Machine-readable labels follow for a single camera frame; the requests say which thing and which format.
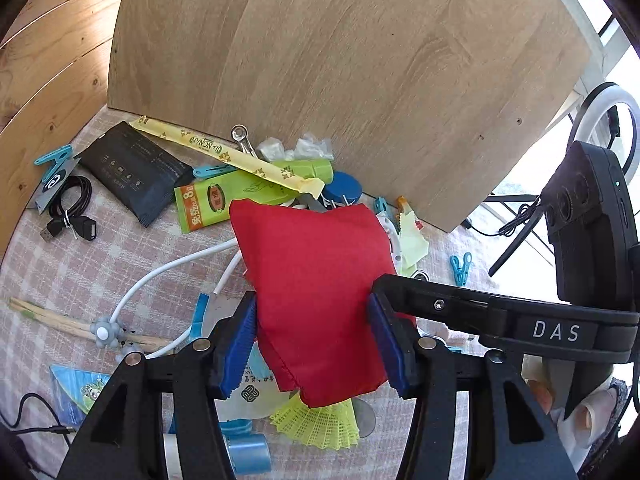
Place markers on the plain blue packet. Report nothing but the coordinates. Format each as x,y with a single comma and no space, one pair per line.
200,315

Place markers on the black packet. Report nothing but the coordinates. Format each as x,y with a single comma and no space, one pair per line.
135,170

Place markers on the light wooden board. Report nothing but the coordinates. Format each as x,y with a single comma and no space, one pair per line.
350,60

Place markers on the long yellow sachet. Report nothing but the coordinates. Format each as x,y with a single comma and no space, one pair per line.
225,157

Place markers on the blue round case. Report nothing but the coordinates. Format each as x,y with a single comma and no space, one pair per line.
342,185

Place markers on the green packet orange label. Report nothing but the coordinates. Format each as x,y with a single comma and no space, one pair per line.
240,195

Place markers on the wooden plank panel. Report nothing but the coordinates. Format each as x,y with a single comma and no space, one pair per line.
50,60

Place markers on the red cloth pouch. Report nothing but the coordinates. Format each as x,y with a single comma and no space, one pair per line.
310,285

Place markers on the teal clothespin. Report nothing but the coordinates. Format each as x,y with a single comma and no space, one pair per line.
461,270
212,171
381,206
55,156

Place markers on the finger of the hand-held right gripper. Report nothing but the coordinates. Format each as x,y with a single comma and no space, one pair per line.
440,305

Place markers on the white bottle blue cap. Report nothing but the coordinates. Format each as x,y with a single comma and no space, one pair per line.
245,455

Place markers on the yellow-green plastic shuttlecock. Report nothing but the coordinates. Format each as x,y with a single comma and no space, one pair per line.
315,425

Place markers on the grey tag card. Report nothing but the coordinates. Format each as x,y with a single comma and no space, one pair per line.
50,187

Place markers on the clear plastic bag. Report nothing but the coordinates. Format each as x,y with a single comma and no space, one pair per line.
310,147

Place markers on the person's right hand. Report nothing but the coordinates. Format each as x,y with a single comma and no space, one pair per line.
587,420

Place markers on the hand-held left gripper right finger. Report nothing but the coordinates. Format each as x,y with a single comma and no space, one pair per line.
387,350

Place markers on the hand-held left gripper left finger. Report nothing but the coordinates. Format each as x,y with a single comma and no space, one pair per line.
235,355

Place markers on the wooden chopsticks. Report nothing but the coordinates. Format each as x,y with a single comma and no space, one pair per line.
50,317

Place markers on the light green cloth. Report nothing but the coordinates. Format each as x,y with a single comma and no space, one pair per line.
412,245

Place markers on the round metal disc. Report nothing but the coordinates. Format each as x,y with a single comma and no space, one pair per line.
365,420

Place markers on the blue cartoon packet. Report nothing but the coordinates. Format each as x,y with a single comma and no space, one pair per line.
80,390

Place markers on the white sachet blue logo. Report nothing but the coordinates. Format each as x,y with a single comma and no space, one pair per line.
250,395

